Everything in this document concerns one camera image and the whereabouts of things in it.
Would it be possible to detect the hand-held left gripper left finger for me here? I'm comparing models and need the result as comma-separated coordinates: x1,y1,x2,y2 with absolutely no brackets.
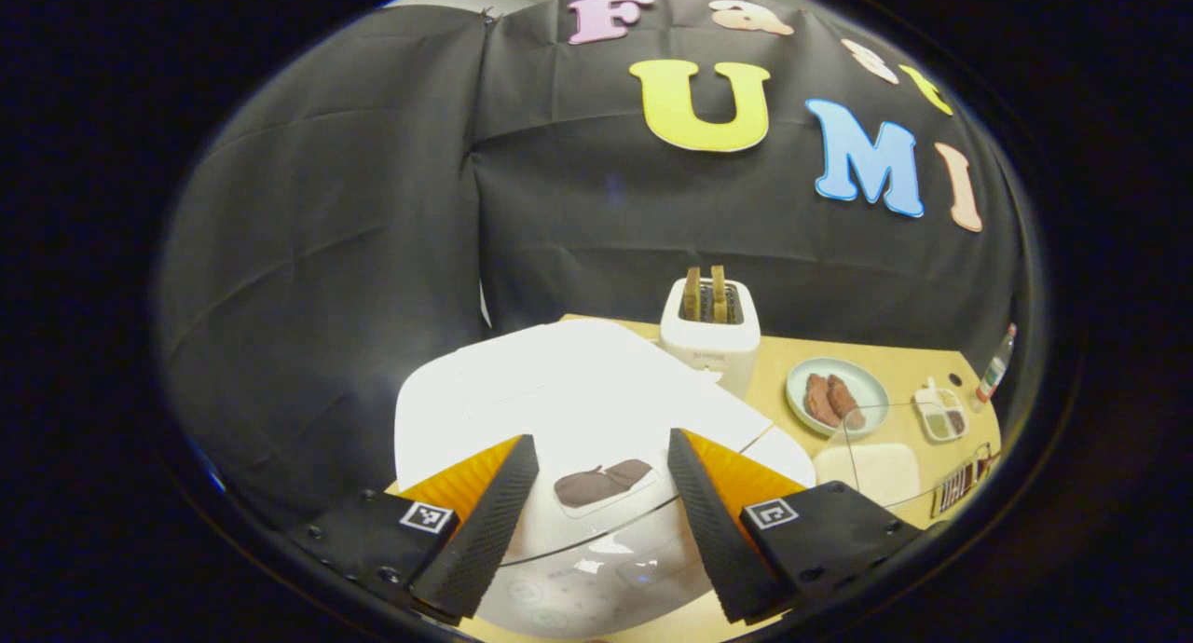
289,433,540,625

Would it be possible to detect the white rice cooker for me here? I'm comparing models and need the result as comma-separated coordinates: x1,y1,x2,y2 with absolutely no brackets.
393,319,817,639

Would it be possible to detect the black backdrop cloth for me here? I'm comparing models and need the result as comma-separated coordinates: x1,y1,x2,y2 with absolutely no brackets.
158,0,1026,532

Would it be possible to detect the slotted chopstick holder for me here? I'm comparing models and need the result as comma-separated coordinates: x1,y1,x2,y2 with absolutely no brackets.
930,443,1003,518

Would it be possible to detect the brown meat piece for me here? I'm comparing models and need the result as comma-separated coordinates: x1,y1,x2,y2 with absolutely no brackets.
826,375,868,431
804,374,840,429

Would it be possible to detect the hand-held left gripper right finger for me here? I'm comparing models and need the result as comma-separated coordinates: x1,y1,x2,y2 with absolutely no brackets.
666,427,933,623

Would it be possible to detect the plastic bottle with red label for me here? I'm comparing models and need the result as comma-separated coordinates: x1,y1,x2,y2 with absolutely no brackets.
969,323,1019,413

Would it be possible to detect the white divided condiment tray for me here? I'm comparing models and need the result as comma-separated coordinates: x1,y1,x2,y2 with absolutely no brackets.
913,377,970,442

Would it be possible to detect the white toaster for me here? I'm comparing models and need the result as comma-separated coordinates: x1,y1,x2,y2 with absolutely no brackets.
659,278,761,400

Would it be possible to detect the clear container of rice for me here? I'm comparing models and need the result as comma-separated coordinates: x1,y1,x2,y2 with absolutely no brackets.
813,399,996,532

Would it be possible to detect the pale green plate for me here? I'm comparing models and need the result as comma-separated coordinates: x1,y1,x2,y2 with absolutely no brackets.
786,357,890,439

